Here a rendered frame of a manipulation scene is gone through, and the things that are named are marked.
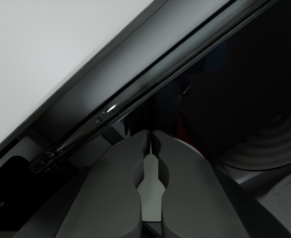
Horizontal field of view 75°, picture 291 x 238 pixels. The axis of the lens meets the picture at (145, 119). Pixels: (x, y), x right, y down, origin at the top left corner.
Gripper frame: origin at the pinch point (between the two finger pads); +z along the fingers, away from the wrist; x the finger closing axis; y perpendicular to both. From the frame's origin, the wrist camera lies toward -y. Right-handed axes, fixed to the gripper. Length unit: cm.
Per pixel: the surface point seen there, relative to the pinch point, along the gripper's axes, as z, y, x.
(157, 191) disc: 1.3, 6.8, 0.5
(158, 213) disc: 1.3, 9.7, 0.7
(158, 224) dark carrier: 1.3, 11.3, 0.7
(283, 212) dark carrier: 1.4, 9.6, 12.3
